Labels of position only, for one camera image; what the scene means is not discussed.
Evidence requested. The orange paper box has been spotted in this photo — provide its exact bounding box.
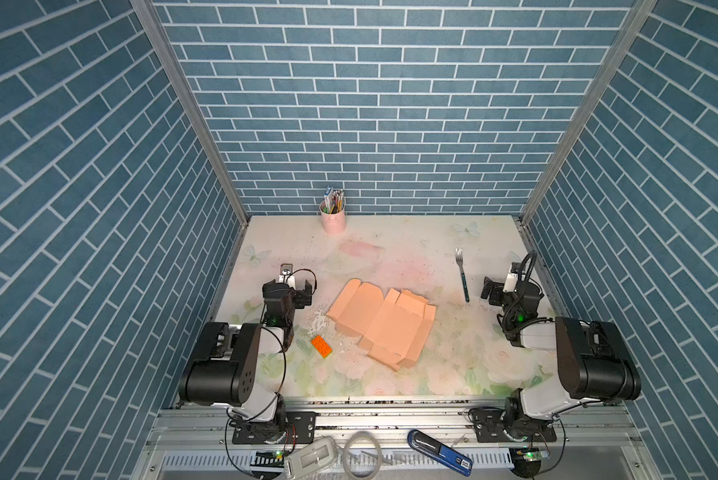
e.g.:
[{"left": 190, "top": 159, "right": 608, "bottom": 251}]
[{"left": 327, "top": 279, "right": 437, "bottom": 371}]

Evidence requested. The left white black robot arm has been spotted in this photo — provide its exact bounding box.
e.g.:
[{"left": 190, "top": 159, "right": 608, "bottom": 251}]
[{"left": 178, "top": 272, "right": 318, "bottom": 429}]

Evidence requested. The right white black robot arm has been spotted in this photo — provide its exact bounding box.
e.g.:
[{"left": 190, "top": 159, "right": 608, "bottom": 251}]
[{"left": 480, "top": 274, "right": 642, "bottom": 431}]

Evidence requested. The orange toy brick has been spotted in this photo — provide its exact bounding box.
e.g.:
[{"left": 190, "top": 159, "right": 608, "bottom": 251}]
[{"left": 311, "top": 335, "right": 332, "bottom": 359}]

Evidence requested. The pink metal pen cup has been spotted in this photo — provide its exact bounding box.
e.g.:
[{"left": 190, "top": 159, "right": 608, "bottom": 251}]
[{"left": 319, "top": 202, "right": 346, "bottom": 236}]

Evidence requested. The grey handheld device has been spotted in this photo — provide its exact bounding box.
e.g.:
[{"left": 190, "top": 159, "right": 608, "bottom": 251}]
[{"left": 284, "top": 437, "right": 339, "bottom": 480}]

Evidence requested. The blue handheld device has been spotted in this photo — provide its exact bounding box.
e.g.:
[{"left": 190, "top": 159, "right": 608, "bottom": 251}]
[{"left": 407, "top": 429, "right": 473, "bottom": 477}]

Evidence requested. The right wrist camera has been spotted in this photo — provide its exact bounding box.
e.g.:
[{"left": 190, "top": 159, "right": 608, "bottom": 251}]
[{"left": 503, "top": 268, "right": 524, "bottom": 293}]

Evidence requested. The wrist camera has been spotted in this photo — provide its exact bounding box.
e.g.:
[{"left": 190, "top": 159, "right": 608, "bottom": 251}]
[
  {"left": 503, "top": 268, "right": 524, "bottom": 293},
  {"left": 278, "top": 263, "right": 295, "bottom": 288}
]

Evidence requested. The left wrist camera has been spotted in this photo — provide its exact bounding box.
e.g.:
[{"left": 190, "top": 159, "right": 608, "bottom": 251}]
[{"left": 278, "top": 263, "right": 295, "bottom": 288}]

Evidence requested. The fork with teal handle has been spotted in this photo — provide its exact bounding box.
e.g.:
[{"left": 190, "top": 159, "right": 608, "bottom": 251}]
[{"left": 454, "top": 248, "right": 470, "bottom": 303}]

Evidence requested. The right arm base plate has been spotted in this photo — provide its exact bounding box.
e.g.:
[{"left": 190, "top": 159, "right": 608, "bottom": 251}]
[{"left": 467, "top": 407, "right": 557, "bottom": 443}]

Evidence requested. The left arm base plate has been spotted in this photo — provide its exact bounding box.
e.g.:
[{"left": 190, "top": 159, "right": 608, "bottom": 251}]
[{"left": 231, "top": 411, "right": 317, "bottom": 446}]

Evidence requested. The aluminium frame rail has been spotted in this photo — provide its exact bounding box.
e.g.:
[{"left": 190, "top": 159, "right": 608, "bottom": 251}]
[{"left": 146, "top": 396, "right": 643, "bottom": 450}]

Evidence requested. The coiled grey cable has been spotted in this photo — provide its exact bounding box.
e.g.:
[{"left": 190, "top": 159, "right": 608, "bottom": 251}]
[{"left": 341, "top": 431, "right": 384, "bottom": 480}]

